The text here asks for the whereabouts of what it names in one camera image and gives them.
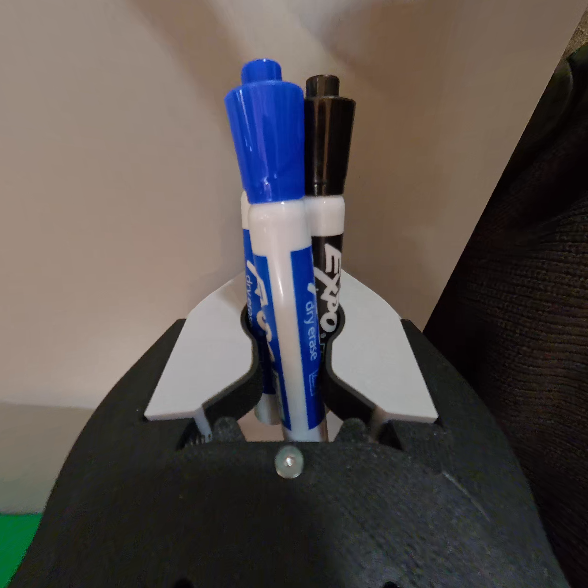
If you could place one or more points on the green plastic bin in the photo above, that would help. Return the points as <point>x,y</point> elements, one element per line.
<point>18,551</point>

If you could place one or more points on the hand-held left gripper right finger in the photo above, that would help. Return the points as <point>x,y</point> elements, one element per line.
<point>381,367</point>

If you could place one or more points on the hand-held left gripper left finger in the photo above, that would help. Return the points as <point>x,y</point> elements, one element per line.
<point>202,367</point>

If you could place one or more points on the grey desk with wooden edge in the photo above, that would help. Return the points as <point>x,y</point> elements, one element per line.
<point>115,183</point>

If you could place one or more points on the black dry erase marker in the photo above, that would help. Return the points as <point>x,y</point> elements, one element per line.
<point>328,138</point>

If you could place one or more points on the blue dry erase marker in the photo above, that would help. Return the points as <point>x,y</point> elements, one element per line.
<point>266,409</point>
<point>271,138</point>

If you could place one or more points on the person's black clothing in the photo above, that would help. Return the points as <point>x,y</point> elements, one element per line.
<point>528,321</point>

